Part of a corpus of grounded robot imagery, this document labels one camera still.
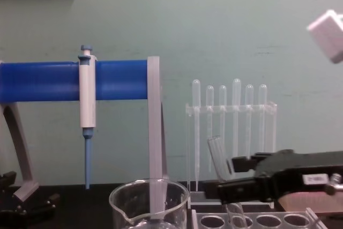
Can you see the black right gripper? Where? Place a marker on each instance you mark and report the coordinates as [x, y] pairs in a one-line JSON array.
[[289, 167]]

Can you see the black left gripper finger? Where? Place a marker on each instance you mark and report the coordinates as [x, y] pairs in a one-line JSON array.
[[40, 210], [7, 179]]

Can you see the clear glass test tube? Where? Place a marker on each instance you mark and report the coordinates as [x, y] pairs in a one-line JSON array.
[[218, 156], [237, 217]]

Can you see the clear test tube rack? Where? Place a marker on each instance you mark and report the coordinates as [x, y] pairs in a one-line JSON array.
[[278, 213]]

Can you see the clear glass beaker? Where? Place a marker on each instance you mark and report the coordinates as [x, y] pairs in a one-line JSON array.
[[174, 199]]

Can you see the brown board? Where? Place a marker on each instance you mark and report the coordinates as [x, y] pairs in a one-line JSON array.
[[308, 203]]

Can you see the clear acrylic dropper rack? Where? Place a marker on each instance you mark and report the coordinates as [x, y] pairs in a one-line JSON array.
[[269, 108]]

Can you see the clear plastic dropper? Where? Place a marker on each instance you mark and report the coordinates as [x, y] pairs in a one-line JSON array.
[[222, 95], [236, 92], [209, 95], [262, 95]]

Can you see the blue and grey pipette stand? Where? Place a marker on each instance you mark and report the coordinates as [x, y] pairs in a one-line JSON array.
[[40, 81]]

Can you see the white and blue pipette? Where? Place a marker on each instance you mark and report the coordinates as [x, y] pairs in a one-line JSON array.
[[88, 100]]

